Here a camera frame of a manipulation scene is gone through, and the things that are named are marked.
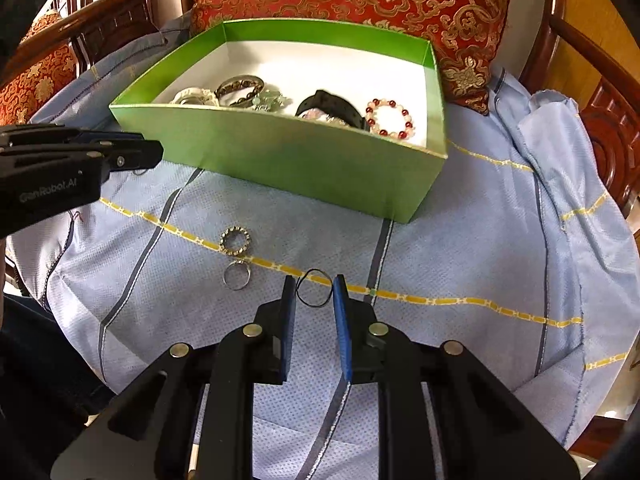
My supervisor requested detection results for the brown wooden bead bracelet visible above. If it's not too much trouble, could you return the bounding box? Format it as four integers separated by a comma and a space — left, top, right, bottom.
214, 74, 267, 110

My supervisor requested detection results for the light blue cloth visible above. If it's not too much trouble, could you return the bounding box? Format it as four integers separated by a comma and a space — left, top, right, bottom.
1, 18, 639, 479

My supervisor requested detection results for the rhinestone studded ring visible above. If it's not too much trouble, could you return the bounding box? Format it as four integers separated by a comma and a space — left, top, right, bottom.
219, 224, 253, 258

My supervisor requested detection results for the black wrist watch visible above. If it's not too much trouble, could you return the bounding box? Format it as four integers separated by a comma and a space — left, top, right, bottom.
295, 90, 370, 131

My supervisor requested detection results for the green jade flower brooch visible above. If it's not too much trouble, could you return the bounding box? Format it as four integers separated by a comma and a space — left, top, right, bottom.
250, 89, 292, 113

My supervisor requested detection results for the red pink bead bracelet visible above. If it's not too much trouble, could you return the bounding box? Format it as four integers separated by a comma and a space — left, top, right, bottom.
363, 97, 417, 142

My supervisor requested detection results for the green cardboard box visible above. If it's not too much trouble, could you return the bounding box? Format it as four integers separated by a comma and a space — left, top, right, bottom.
110, 18, 447, 223

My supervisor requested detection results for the red gold embroidered cushion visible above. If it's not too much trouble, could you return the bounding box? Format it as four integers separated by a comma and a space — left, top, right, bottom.
188, 0, 516, 115

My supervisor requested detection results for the dark wooden armchair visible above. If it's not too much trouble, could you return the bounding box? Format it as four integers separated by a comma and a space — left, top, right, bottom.
0, 0, 640, 461

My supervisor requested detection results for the thin black ring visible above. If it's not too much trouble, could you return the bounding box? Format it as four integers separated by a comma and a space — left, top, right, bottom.
295, 268, 335, 309

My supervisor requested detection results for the plain silver ring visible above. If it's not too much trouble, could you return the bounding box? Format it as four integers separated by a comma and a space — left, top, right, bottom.
222, 259, 253, 292

